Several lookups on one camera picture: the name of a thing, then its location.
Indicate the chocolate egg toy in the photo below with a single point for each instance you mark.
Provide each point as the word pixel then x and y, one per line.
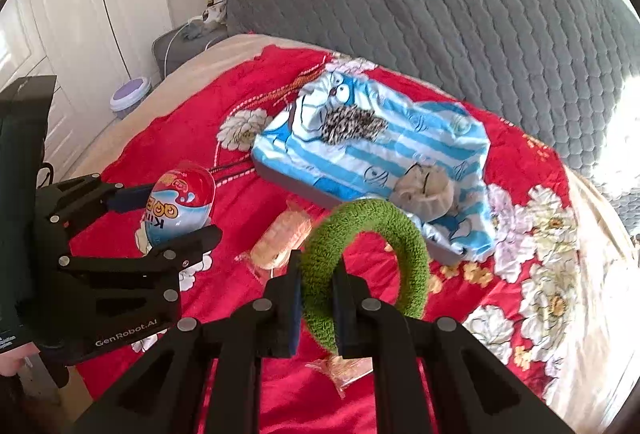
pixel 180 199

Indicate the grey tray with striped cloth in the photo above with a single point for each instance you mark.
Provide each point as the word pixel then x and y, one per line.
pixel 425 138

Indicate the leopard print scrunchie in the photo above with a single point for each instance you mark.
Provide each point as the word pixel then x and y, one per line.
pixel 350 126

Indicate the person's left hand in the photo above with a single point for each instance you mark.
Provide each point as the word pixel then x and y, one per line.
pixel 12 359

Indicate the beige sheer scrunchie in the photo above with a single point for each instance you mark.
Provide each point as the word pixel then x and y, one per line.
pixel 425 196

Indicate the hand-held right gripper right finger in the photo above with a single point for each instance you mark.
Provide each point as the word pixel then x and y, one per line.
pixel 340 314

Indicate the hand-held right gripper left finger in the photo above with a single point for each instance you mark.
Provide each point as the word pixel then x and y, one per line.
pixel 296 314

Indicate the green fuzzy scrunchie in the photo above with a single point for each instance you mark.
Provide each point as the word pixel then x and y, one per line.
pixel 410 264

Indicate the purple lidded container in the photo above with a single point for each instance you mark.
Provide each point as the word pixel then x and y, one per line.
pixel 129 91

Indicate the white wardrobe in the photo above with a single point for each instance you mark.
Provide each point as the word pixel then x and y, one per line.
pixel 75 13

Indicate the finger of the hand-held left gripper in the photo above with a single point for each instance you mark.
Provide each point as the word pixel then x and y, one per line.
pixel 200 239
pixel 130 200

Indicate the grey quilted headboard cover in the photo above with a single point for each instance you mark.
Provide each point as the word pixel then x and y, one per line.
pixel 425 13

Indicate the red floral blanket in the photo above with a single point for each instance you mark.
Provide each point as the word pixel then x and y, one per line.
pixel 175 138

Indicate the clear snack packet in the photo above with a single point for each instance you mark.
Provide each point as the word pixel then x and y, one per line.
pixel 280 239
pixel 345 371

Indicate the grey bedside stool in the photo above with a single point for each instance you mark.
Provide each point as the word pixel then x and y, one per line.
pixel 175 51

